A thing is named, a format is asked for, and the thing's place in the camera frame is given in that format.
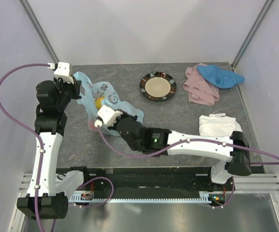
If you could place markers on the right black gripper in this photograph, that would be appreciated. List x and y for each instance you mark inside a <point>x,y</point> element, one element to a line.
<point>114,125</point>

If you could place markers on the yellow pear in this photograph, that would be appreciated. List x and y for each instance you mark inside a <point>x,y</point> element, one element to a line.
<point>99,102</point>

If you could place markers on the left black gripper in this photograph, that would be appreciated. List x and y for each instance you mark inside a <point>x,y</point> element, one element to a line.
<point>75,86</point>

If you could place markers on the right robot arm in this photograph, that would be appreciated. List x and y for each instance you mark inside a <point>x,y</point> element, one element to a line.
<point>230,151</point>

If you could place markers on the light blue plastic bag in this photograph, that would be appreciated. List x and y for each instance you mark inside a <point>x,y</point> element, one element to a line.
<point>98,94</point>

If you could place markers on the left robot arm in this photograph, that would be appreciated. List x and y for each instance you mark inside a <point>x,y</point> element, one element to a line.
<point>46,198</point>

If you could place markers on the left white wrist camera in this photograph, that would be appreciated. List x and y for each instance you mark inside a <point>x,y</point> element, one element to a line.
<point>62,71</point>

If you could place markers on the aluminium frame post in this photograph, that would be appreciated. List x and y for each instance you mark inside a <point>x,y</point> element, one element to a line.
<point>38,28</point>
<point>252,32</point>

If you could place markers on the white printed t-shirt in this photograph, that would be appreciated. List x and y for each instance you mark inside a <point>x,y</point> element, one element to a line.
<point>218,125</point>

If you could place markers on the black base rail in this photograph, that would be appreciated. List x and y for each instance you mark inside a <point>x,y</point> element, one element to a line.
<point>186,179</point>

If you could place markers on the black round plate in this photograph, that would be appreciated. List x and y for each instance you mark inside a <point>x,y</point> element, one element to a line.
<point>158,86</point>

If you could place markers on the right aluminium frame post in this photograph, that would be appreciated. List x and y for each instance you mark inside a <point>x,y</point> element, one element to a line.
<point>252,32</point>

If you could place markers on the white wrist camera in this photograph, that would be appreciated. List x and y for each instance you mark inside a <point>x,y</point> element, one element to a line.
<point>62,71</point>
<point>107,116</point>

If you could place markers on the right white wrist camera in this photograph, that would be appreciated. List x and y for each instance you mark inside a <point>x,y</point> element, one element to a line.
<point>107,116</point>

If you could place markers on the left aluminium frame post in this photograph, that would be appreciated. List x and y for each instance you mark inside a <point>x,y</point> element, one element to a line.
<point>38,28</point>

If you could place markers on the blue cloth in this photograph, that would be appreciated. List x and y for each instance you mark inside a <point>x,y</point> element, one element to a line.
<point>219,77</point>

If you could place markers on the mauve pink cloth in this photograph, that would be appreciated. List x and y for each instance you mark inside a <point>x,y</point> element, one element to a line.
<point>199,90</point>

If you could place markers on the white slotted cable duct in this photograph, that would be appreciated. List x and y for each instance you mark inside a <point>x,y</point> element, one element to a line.
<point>84,198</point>

